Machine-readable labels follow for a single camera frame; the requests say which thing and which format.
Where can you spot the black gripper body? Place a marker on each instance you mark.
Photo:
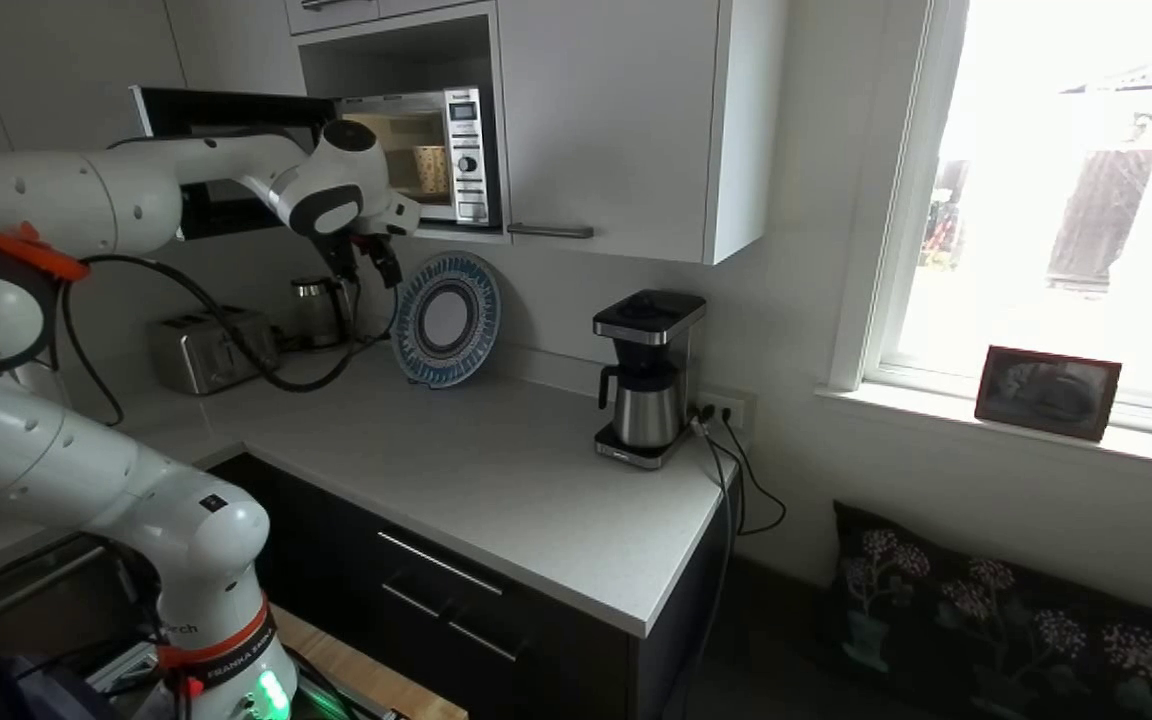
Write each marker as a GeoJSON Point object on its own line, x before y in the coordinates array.
{"type": "Point", "coordinates": [371, 261]}

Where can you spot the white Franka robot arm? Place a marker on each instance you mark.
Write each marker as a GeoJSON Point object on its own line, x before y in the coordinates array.
{"type": "Point", "coordinates": [97, 200]}

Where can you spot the blue patterned decorative plate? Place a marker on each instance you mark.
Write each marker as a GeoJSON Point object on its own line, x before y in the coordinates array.
{"type": "Point", "coordinates": [416, 347]}

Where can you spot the stainless steel microwave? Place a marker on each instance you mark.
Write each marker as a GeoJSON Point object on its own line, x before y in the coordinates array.
{"type": "Point", "coordinates": [466, 153]}

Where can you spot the stainless microwave door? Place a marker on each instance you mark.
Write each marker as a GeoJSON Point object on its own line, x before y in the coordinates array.
{"type": "Point", "coordinates": [231, 104]}

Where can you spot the silver toaster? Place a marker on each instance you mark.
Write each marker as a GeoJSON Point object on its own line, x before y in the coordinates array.
{"type": "Point", "coordinates": [210, 353]}

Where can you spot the dark lower cabinet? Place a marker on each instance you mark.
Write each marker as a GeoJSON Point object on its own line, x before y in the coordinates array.
{"type": "Point", "coordinates": [336, 561]}

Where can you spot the steel black coffee maker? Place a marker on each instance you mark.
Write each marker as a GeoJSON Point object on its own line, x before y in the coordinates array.
{"type": "Point", "coordinates": [648, 403]}

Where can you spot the bright window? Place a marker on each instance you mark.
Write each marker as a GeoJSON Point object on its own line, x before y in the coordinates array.
{"type": "Point", "coordinates": [1069, 200]}

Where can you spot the dark floral bench cushion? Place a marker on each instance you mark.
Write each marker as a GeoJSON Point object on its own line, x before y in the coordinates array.
{"type": "Point", "coordinates": [1002, 625]}

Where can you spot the white wall cabinet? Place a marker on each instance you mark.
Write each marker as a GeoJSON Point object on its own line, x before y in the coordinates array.
{"type": "Point", "coordinates": [600, 122]}

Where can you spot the white wall outlet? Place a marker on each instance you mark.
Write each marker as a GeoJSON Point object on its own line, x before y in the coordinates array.
{"type": "Point", "coordinates": [720, 406]}

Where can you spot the small dark picture frame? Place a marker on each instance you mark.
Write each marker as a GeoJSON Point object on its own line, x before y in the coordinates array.
{"type": "Point", "coordinates": [1046, 395]}

